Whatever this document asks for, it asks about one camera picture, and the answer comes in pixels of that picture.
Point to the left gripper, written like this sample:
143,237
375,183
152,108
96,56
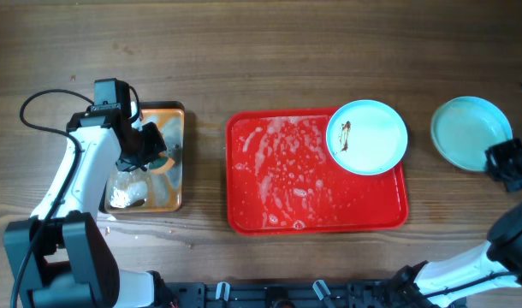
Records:
149,145

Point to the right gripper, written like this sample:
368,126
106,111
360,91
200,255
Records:
499,156

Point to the orange green scrub sponge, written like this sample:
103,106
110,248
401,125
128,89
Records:
161,165

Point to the white plate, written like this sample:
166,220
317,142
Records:
464,128
366,137

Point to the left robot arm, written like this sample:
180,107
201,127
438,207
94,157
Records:
58,256

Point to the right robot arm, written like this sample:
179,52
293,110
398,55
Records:
497,263

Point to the black rimmed orange wash tray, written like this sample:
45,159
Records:
142,191

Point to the red plastic tray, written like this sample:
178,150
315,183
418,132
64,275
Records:
281,179

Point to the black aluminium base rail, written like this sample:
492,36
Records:
354,294

